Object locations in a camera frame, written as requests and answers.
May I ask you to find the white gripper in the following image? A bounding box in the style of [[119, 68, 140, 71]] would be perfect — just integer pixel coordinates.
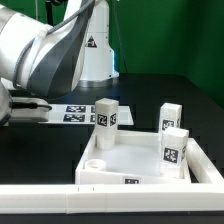
[[9, 97, 52, 122]]

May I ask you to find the white square tabletop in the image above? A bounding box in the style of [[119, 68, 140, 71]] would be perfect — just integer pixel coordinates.
[[75, 130, 191, 184]]

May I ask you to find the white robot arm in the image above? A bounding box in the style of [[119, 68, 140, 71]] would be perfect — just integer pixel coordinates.
[[0, 0, 119, 127]]

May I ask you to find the white L-shaped obstacle fence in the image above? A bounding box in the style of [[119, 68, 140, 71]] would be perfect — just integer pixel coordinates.
[[0, 139, 224, 214]]

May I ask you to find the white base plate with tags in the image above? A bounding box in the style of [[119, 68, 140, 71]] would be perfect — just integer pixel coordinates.
[[47, 104, 134, 125]]

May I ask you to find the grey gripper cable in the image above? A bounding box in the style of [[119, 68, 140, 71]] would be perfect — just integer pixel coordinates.
[[11, 0, 98, 88]]

